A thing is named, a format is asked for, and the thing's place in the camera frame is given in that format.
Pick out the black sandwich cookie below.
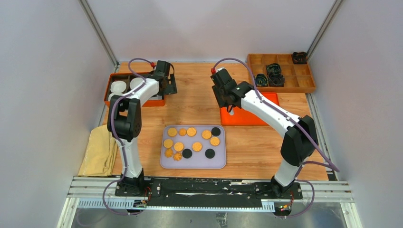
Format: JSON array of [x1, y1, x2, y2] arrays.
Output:
[[205, 149, 215, 159], [211, 127, 221, 137], [182, 149, 192, 159]]

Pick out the wooden compartment organizer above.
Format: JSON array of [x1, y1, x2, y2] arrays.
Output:
[[247, 54, 316, 94]]

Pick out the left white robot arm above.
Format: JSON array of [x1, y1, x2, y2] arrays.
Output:
[[107, 60, 177, 196]]

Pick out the metal tongs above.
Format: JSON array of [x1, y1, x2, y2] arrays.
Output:
[[226, 105, 234, 116]]

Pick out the white paper cup liner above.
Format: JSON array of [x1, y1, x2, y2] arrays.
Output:
[[129, 77, 144, 90], [110, 80, 127, 94]]

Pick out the swirl butter cookie top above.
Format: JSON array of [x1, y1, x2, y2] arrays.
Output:
[[178, 128, 187, 136]]

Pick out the black coiled item right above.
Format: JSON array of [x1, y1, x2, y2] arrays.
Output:
[[268, 74, 285, 87]]

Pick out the orange box lid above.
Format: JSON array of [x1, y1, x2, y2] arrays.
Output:
[[220, 90, 284, 126]]

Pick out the yellow cloth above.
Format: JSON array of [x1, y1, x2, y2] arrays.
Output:
[[78, 125, 118, 177]]

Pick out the orange cookie box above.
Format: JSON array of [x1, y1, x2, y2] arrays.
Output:
[[104, 73, 166, 107]]

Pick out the black coiled item top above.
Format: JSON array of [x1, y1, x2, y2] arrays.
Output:
[[266, 63, 282, 75]]

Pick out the black coiled item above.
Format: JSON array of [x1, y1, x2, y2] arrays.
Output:
[[266, 63, 282, 75], [254, 74, 269, 87], [268, 74, 285, 87]]

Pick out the lavender cookie tray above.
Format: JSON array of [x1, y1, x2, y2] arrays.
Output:
[[160, 125, 227, 169]]

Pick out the black coiled item left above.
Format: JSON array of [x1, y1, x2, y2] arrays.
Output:
[[254, 74, 269, 87]]

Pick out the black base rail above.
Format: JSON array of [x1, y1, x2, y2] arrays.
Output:
[[67, 177, 354, 213]]

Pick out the swirl butter cookie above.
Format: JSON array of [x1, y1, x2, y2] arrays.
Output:
[[178, 128, 187, 136], [164, 148, 174, 158], [173, 152, 182, 161]]

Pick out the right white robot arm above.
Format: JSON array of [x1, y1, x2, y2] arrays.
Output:
[[211, 68, 317, 199]]

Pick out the round yellow biscuit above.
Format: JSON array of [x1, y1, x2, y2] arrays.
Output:
[[186, 127, 197, 137], [201, 130, 212, 139], [210, 136, 220, 146], [192, 142, 202, 152], [163, 139, 173, 148], [167, 127, 177, 137], [173, 142, 184, 152]]

